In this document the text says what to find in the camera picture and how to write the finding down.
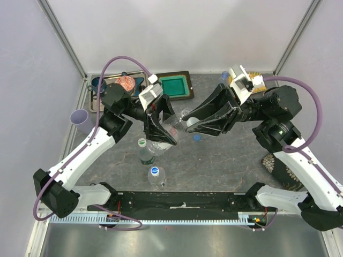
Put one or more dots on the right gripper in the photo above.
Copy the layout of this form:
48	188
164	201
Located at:
215	126

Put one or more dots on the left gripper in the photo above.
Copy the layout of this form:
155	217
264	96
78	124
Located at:
153	128

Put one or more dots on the blue label plastic bottle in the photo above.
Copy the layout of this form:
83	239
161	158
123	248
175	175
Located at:
224	77

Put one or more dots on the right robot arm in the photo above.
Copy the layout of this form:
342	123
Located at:
320	205

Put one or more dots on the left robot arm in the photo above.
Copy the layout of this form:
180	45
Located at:
56	188

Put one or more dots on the green label plastic bottle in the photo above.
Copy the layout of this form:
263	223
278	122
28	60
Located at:
144	154

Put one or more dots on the blue cap small bottle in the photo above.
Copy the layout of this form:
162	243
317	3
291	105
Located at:
157	178

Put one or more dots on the green square plate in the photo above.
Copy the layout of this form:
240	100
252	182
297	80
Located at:
177	85

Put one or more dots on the blue star shaped dish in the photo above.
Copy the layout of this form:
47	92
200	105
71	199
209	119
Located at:
139	85

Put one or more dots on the yellow bamboo pattern plate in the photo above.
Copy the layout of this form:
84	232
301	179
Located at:
258	83

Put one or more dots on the red patterned bowl on tray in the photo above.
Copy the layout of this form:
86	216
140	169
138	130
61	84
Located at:
127	82

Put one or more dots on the metal tray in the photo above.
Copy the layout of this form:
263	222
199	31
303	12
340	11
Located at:
92	100

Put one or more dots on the dark blue mug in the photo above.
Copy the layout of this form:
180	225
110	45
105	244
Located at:
96	84

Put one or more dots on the purple plastic cup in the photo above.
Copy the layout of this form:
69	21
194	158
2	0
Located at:
81	119

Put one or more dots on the dark floral square plate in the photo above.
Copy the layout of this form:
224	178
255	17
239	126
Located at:
282	173

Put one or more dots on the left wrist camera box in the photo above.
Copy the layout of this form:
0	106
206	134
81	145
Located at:
151	92

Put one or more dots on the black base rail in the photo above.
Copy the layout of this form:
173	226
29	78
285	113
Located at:
136	202

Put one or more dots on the white cable duct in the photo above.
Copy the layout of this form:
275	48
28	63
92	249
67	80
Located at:
157	218

